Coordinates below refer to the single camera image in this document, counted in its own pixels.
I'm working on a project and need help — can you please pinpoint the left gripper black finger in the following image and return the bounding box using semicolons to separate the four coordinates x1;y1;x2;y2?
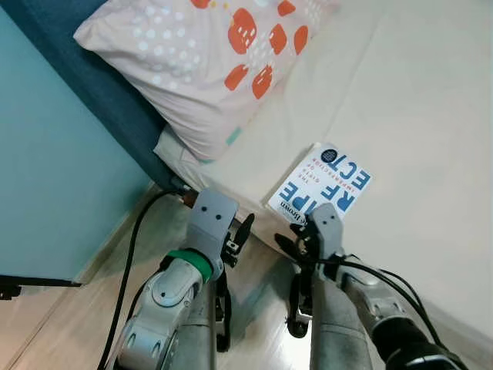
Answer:
230;213;256;250

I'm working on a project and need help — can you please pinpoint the white book with blue letters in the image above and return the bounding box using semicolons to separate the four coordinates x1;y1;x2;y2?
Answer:
265;142;374;227

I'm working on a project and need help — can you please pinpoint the grey robot left leg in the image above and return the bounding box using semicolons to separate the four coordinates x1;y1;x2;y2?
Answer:
179;265;233;370

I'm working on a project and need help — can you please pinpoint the bed with cream sheet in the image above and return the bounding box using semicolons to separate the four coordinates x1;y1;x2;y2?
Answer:
153;0;493;341

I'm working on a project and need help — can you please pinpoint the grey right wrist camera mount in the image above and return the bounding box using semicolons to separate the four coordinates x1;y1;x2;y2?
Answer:
307;203;346;260

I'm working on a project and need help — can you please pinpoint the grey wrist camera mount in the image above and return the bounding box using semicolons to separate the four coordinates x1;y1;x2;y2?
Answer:
307;203;346;260
186;187;239;267

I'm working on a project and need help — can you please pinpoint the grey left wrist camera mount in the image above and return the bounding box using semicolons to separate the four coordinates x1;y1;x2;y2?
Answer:
186;187;239;267

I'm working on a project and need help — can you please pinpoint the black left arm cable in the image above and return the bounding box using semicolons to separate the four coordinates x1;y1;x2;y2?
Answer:
95;187;194;370

